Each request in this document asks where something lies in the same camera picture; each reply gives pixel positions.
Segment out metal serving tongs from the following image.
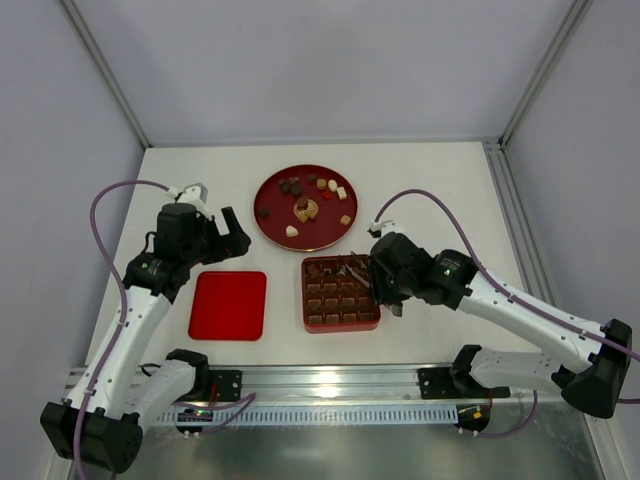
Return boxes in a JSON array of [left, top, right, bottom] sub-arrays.
[[338, 251, 370, 288]]

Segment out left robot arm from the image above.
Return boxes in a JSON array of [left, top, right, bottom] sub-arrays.
[[40, 202, 251, 479]]

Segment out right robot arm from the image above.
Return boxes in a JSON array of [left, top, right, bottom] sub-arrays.
[[368, 232, 632, 419]]

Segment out red chocolate box with tray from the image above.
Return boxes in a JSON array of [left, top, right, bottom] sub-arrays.
[[301, 255, 381, 334]]

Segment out white heart chocolate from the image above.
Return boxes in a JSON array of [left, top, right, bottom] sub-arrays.
[[285, 225, 299, 237]]

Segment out brown stacked chocolate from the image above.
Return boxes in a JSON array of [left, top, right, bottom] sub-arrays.
[[296, 196, 309, 210]]

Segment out dark chocolate cluster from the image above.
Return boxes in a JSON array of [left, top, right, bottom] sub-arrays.
[[279, 182, 303, 197]]

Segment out red rectangular box lid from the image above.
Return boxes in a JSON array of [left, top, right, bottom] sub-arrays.
[[188, 271, 267, 342]]

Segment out round red plate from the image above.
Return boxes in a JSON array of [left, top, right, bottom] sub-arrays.
[[253, 164, 359, 252]]

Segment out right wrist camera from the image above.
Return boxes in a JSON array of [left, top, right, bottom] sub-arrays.
[[368, 220, 405, 238]]

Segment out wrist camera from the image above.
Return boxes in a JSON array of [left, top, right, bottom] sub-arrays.
[[166, 183, 208, 207], [368, 220, 405, 238]]

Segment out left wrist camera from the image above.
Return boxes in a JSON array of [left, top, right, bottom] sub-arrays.
[[166, 183, 208, 207]]

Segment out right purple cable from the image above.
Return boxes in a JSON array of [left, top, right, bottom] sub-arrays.
[[369, 188, 640, 440]]

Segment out purple cable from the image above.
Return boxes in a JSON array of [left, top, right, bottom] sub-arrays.
[[73, 179, 257, 480], [369, 188, 640, 440]]

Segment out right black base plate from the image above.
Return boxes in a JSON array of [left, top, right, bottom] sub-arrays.
[[417, 367, 511, 400]]

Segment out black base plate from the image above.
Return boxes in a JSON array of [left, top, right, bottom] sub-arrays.
[[417, 367, 511, 400], [205, 369, 243, 404]]

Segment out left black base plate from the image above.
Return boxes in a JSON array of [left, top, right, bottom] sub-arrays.
[[205, 369, 243, 404]]

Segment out aluminium frame rail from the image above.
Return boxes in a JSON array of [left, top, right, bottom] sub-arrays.
[[63, 363, 609, 401]]

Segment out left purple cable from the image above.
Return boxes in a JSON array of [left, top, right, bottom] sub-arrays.
[[73, 179, 257, 480]]

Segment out slotted cable duct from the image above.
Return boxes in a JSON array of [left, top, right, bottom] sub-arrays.
[[153, 403, 458, 428]]

